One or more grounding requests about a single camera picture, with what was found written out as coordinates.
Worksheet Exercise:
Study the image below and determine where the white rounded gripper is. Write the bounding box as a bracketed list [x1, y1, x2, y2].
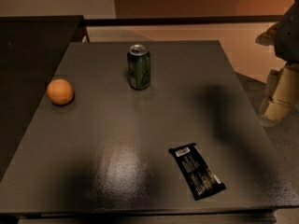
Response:
[255, 3, 299, 127]

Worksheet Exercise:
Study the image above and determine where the black rxbar chocolate wrapper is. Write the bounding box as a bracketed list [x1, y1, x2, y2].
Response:
[169, 143, 226, 201]

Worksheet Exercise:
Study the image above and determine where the green soda can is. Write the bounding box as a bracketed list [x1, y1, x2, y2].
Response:
[127, 44, 150, 90]

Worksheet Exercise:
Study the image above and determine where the orange fruit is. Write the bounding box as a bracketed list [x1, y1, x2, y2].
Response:
[46, 79, 75, 105]

